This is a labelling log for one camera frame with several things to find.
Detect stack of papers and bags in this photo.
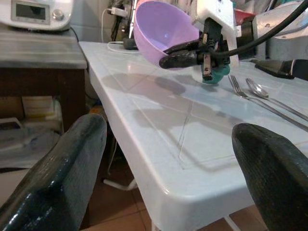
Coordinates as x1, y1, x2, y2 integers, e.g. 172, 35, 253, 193
0, 116, 64, 169

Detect white table leg bar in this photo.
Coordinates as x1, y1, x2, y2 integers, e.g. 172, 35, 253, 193
103, 177, 140, 192

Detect silver metal spoon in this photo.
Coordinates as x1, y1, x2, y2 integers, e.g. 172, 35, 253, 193
245, 77, 308, 122

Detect silver metal fork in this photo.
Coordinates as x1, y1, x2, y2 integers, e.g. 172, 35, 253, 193
228, 75, 308, 133

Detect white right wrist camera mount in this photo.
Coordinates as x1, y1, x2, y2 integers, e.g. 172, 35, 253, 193
192, 0, 240, 67

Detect red container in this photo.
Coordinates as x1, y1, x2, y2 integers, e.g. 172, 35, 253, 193
234, 8, 256, 26

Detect white charging cable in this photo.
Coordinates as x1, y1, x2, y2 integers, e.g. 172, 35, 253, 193
101, 8, 141, 53

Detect wooden cabinet with grey top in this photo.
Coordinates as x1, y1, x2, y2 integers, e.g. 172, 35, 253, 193
0, 30, 89, 135

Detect purple plastic bowl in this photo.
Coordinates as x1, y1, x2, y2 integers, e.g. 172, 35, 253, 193
133, 0, 201, 71

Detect white kitchen appliance with display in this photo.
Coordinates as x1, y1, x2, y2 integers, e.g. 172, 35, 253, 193
0, 0, 74, 32

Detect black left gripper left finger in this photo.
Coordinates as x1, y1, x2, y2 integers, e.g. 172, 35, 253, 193
0, 113, 107, 231

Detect white wall charger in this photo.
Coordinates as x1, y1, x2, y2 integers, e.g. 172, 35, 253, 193
111, 7, 126, 17

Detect teal plastic object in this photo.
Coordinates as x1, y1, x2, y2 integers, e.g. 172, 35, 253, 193
202, 64, 231, 85

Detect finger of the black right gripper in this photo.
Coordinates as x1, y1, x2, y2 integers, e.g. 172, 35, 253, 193
159, 51, 202, 70
163, 40, 202, 55

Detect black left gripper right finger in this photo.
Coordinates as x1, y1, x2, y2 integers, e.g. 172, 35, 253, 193
231, 123, 308, 231

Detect black round object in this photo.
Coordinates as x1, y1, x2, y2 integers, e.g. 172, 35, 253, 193
123, 37, 140, 51

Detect white printed box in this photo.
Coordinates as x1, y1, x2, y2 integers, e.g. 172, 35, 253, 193
22, 96, 55, 118

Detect brown cardboard box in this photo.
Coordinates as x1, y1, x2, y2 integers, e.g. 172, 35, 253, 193
0, 96, 25, 120

